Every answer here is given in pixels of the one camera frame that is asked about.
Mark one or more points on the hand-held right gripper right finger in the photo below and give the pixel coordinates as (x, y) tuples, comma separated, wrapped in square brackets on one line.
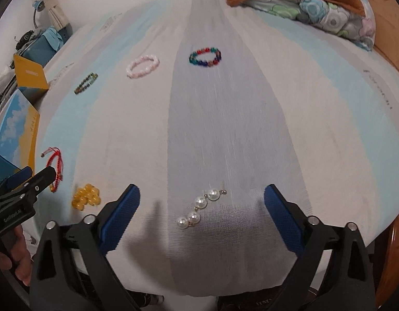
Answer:
[(283, 223)]

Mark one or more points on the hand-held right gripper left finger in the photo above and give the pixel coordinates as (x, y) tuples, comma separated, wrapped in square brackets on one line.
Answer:
[(120, 222)]

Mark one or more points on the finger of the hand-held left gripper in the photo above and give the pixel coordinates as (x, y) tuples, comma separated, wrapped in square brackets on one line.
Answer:
[(45, 175), (16, 176)]

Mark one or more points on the blue yellow cardboard box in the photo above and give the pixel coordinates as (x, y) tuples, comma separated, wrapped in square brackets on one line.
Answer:
[(19, 126)]

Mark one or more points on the person's left hand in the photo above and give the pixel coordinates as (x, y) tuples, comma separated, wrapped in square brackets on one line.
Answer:
[(21, 265)]

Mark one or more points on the striped bed sheet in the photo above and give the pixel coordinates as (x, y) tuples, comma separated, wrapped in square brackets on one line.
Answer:
[(235, 120)]

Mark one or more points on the teal suitcase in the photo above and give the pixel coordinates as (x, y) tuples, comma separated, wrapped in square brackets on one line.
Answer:
[(37, 51)]

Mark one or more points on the light blue cloth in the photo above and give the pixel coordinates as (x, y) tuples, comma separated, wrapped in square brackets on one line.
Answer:
[(55, 39)]

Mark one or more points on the black bag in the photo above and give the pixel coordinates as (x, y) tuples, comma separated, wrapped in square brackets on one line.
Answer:
[(26, 37)]

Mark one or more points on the beige curtain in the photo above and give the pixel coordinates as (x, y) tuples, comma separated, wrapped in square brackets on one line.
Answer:
[(56, 9)]

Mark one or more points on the blue desk lamp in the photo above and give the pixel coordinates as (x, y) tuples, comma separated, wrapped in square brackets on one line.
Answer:
[(39, 5)]

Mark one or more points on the floral quilt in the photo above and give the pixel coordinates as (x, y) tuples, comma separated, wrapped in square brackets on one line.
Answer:
[(319, 11)]

